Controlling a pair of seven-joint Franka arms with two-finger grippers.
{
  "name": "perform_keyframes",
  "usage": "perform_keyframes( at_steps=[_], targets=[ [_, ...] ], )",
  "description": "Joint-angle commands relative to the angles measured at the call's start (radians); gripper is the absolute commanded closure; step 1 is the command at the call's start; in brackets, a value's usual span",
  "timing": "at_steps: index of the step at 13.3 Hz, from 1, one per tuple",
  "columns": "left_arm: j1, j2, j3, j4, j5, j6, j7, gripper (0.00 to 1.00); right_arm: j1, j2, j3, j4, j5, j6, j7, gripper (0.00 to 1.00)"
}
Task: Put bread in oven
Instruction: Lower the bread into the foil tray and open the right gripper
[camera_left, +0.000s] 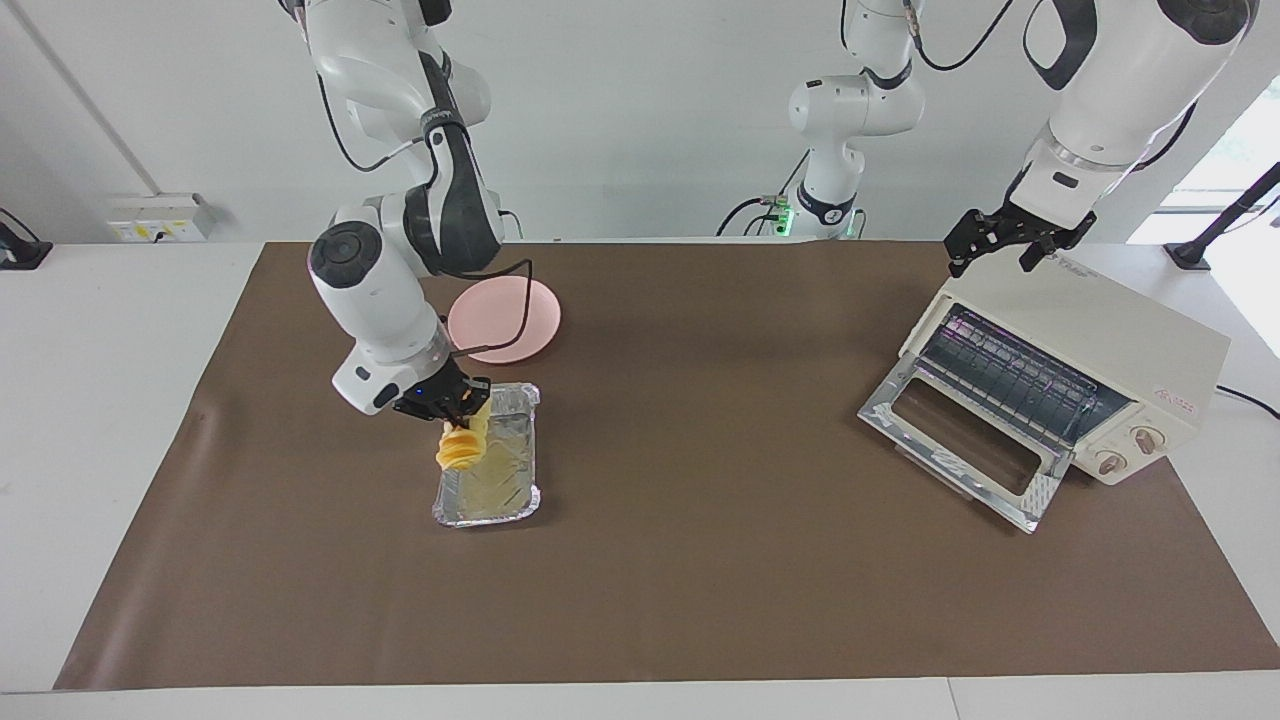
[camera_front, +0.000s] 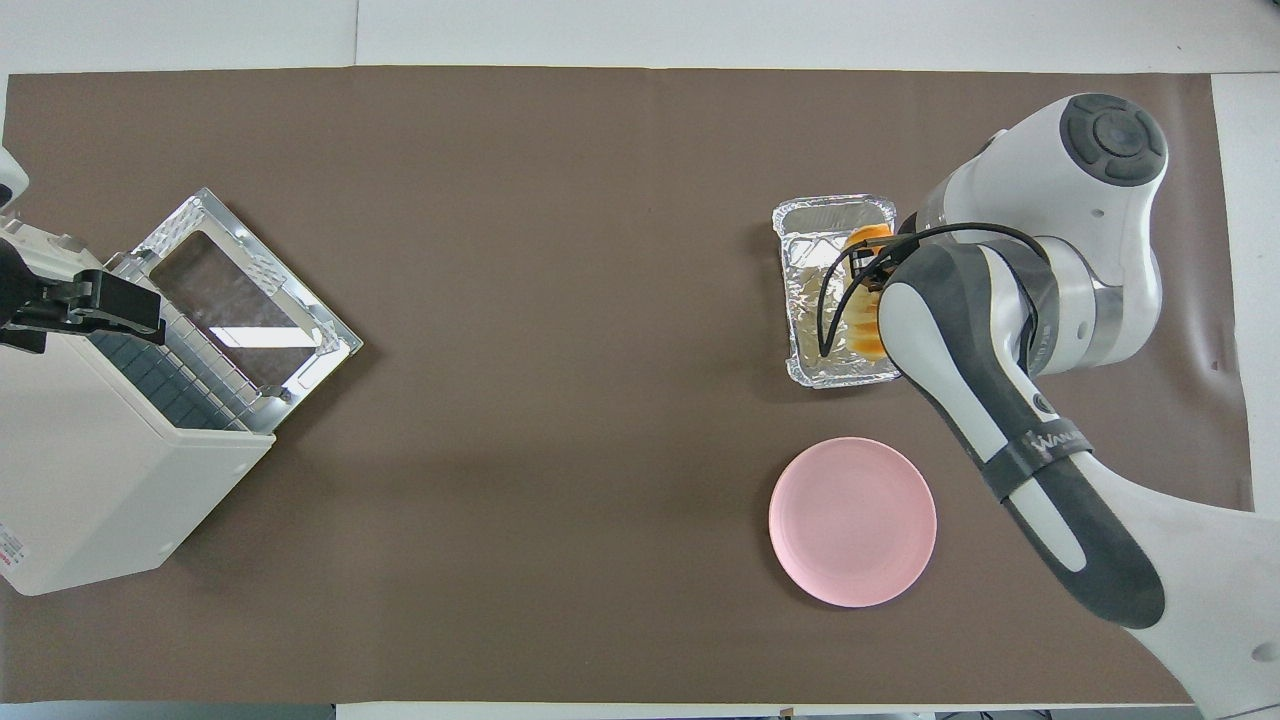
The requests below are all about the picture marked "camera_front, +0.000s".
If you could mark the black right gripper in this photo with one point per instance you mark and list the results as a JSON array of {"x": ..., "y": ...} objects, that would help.
[{"x": 885, "y": 265}]

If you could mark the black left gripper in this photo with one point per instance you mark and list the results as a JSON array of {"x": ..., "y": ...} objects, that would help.
[{"x": 18, "y": 285}]

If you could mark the glazed bread loaf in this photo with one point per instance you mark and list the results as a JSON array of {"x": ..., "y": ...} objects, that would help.
[{"x": 868, "y": 340}]

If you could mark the aluminium foil tray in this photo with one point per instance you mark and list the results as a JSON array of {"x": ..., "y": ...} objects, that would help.
[{"x": 810, "y": 300}]

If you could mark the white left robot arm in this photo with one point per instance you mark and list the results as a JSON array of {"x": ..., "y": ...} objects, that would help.
[{"x": 8, "y": 180}]

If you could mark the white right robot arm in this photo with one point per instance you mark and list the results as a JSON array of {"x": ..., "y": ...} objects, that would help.
[{"x": 1000, "y": 400}]

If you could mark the white toaster oven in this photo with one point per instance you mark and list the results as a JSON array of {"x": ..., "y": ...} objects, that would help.
[{"x": 80, "y": 480}]

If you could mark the red white oven label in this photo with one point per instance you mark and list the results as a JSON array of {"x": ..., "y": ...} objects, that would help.
[{"x": 8, "y": 550}]

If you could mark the pink round plate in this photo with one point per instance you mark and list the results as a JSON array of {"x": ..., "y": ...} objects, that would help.
[{"x": 850, "y": 520}]

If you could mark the brown paper table mat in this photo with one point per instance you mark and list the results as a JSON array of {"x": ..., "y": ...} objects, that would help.
[{"x": 600, "y": 300}]

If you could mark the glass oven door, metal frame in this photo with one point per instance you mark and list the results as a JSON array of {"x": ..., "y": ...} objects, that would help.
[{"x": 240, "y": 300}]

